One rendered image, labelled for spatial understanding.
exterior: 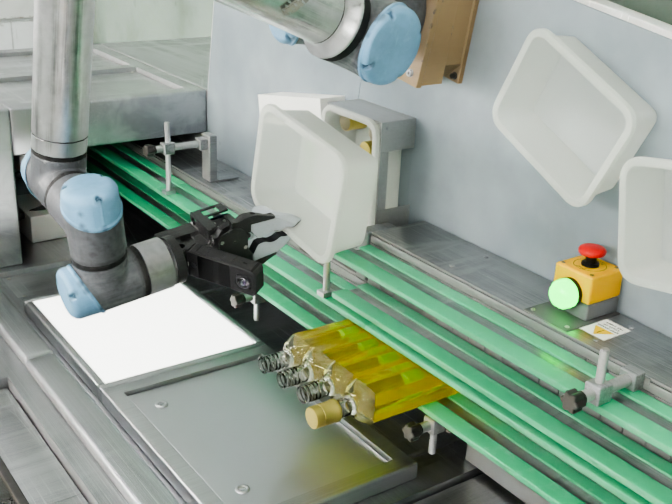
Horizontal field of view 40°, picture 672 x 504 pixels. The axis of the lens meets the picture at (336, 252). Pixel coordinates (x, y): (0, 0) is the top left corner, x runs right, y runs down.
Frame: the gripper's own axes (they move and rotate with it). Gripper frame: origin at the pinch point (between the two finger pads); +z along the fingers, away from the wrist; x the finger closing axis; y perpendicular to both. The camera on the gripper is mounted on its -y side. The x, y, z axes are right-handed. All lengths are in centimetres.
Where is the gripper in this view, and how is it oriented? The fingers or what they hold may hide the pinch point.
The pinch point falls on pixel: (295, 226)
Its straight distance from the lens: 141.2
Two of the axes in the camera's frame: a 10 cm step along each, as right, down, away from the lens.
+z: 8.3, -3.1, 4.6
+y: -5.6, -4.5, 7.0
